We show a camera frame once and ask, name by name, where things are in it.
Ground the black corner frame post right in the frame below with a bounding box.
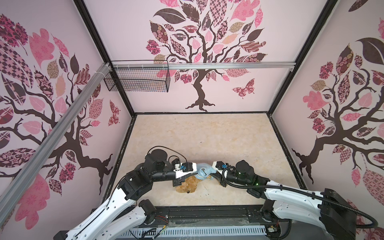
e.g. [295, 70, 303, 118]
[268, 0, 339, 116]

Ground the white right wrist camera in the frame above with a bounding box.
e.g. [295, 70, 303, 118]
[212, 161, 236, 174]

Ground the aluminium rail wall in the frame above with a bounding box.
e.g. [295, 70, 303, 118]
[1, 63, 111, 224]
[112, 61, 296, 70]

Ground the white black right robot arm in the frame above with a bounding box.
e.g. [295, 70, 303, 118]
[213, 160, 357, 240]

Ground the black corner frame post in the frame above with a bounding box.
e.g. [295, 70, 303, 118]
[74, 0, 136, 118]
[268, 0, 339, 116]

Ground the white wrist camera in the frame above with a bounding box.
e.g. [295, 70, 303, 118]
[174, 162, 197, 179]
[212, 161, 236, 174]

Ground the brown plush teddy bear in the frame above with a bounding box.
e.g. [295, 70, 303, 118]
[176, 176, 201, 194]

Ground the aluminium rail left wall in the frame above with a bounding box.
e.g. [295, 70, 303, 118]
[1, 63, 111, 224]

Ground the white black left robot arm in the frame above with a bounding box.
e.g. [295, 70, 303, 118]
[54, 149, 197, 240]

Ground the white slotted cable duct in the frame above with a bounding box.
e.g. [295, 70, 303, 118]
[118, 226, 267, 240]

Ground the thin black camera cable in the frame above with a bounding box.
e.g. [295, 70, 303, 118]
[146, 145, 188, 164]

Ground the black wire mesh basket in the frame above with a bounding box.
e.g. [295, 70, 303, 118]
[104, 60, 171, 93]

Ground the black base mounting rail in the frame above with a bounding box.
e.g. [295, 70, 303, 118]
[139, 205, 293, 229]

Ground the light blue teddy shirt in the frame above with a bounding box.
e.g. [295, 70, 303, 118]
[195, 163, 217, 180]

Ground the aluminium rail back wall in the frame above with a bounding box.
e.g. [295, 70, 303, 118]
[112, 61, 296, 70]

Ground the black corrugated cable conduit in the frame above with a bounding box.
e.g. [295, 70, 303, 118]
[221, 167, 379, 229]

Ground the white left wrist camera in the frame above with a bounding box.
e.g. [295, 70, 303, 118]
[174, 162, 197, 179]

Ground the black corner frame post left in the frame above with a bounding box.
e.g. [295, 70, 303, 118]
[74, 0, 136, 118]

